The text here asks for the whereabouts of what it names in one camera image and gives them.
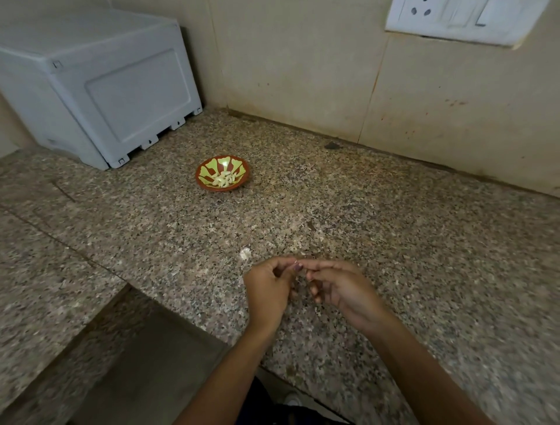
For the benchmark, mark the person's left hand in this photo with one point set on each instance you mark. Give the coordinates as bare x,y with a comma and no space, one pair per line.
264,295

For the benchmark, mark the person's right hand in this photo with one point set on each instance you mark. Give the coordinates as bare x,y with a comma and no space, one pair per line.
350,293

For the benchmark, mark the person's left thumb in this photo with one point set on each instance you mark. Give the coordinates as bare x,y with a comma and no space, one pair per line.
287,273

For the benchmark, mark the person's right fingers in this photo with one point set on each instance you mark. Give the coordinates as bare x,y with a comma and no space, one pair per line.
323,273

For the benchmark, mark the small unpeeled garlic clove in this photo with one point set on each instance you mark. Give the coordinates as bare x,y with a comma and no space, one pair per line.
298,266

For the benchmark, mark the person's right forearm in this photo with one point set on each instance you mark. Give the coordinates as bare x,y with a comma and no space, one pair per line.
424,376

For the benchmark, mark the person's left forearm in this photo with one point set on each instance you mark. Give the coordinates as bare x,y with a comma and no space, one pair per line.
227,376

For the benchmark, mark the white garlic peel scrap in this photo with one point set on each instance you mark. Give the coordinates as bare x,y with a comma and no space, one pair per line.
245,253

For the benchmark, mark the pile of peeled garlic cloves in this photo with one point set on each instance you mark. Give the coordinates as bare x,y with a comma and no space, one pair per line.
224,178

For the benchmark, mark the brown bowl with yellow pattern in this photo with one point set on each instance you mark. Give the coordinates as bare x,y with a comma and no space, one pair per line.
205,184

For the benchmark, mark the person's white shoe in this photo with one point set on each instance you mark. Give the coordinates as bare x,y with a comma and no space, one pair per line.
292,399

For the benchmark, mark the person's dark clothing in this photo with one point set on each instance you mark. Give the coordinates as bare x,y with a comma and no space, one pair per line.
267,407

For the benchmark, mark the grey plastic appliance box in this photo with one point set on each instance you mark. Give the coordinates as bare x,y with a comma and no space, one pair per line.
109,87

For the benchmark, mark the white wall switchboard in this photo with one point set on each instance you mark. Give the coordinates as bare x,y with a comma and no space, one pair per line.
459,17

